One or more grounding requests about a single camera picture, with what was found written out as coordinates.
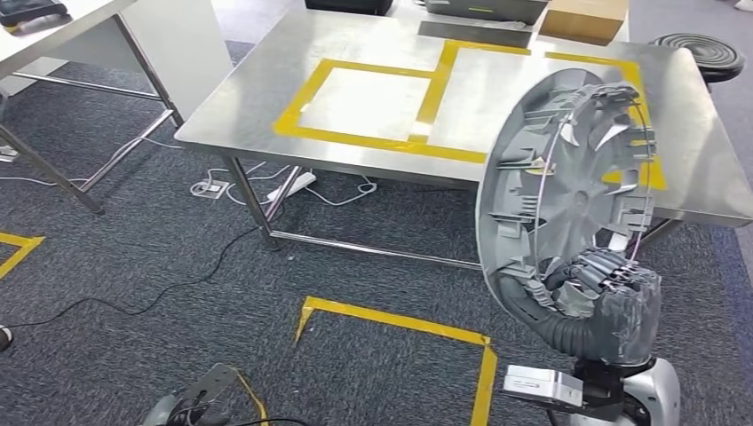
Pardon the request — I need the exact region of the black cable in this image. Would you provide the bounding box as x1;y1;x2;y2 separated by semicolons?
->
5;225;263;330

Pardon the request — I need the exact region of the silver plastic wheel hubcap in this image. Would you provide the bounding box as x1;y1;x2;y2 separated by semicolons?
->
475;67;658;330

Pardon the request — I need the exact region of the black flat device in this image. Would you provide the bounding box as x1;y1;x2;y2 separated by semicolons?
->
0;0;70;28

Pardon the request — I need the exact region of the white cable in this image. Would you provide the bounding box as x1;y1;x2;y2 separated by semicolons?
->
226;162;379;208

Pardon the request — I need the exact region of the white power strip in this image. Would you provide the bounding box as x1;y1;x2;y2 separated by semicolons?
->
266;171;318;202

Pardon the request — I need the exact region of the black case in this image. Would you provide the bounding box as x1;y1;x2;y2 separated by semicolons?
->
304;0;395;17

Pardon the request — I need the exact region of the brown cardboard box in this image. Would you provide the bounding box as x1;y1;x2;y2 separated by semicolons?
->
538;0;630;47

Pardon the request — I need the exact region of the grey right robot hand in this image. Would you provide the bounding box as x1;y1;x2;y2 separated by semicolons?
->
543;247;663;367

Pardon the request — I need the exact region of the black round stool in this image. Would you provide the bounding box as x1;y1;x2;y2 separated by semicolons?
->
648;32;747;88

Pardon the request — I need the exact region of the stainless steel workbench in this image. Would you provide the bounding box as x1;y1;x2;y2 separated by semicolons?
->
174;8;753;272

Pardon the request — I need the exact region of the peeling yellow floor tape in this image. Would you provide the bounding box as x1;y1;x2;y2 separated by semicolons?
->
234;368;272;426

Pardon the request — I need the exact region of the dark grey electronic device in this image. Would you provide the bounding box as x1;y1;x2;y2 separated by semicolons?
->
424;0;551;26

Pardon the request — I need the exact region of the white desk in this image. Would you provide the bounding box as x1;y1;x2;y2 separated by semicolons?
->
0;0;234;216

